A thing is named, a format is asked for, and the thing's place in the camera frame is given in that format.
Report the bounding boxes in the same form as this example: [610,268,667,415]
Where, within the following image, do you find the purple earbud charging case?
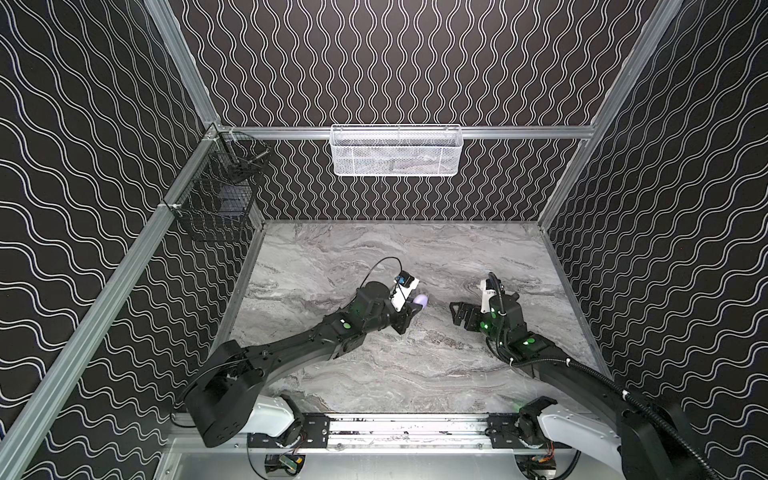
[413,294,428,308]

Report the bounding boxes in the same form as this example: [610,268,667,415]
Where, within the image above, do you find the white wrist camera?
[479,273,506,316]
[390,270,419,312]

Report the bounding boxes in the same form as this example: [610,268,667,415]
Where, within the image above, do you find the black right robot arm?
[449,292,718,479]

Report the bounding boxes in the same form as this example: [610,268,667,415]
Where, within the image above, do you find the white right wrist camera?
[479,273,506,316]

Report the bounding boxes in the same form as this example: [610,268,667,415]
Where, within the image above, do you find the black corrugated cable conduit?
[485,271,721,480]

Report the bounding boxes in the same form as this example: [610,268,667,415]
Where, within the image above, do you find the black wire basket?
[171,131,273,244]

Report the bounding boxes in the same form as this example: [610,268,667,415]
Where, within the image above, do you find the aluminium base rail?
[161,411,661,457]

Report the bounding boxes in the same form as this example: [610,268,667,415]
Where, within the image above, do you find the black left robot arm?
[181,279,428,448]

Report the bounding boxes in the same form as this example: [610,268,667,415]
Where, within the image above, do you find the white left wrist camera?
[390,270,419,312]

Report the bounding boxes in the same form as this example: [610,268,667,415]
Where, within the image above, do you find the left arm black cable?
[358,256,404,289]

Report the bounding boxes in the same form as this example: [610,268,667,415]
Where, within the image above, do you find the white wire mesh basket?
[329,124,464,177]

